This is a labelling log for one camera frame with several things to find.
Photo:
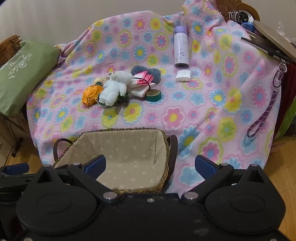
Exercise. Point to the green printed bag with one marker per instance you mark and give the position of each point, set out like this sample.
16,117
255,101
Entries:
23,74

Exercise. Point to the dark red cloth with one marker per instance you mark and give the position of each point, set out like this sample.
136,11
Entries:
289,97

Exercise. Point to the white cloth with pink trim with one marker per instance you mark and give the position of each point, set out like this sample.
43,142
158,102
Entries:
138,91

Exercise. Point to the brown wicker basket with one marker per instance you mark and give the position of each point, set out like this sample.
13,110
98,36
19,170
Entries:
9,46

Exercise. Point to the white plush toy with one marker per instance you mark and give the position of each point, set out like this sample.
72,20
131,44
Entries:
113,90

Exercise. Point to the orange satin pouch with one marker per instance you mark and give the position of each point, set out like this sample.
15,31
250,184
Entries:
91,93

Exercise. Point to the blue round item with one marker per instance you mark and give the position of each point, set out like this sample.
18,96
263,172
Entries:
248,26

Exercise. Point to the teal tape roll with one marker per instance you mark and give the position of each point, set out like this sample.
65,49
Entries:
149,98

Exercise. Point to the blue furry scrunchie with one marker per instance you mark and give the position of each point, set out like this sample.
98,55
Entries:
138,69

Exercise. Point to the zebra striped item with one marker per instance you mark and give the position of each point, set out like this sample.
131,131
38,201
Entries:
233,15

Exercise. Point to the white tissue pack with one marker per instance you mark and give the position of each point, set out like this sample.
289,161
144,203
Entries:
183,75

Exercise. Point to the woven basket with fabric liner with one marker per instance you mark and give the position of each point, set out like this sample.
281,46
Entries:
129,150

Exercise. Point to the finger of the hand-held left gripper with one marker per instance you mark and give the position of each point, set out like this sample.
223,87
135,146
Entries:
16,168

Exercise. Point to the purple insulated bottle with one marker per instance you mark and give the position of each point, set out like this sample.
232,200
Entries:
181,51

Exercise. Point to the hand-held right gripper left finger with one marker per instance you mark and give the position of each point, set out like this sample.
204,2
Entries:
94,165

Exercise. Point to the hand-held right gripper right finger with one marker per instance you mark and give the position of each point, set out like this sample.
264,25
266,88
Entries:
205,165

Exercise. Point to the grey flat board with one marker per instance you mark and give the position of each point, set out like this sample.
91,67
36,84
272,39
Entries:
272,34

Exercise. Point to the clear plastic bag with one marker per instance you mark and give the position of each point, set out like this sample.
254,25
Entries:
283,30

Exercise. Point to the brown wicker chair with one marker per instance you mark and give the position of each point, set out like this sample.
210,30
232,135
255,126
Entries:
224,7

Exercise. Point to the pink floral fleece blanket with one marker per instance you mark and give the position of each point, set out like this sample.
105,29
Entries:
185,111

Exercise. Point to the green leaf print cloth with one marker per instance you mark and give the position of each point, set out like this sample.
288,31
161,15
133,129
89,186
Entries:
290,120

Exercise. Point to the green leafy ornament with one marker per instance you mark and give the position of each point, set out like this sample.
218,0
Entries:
123,98

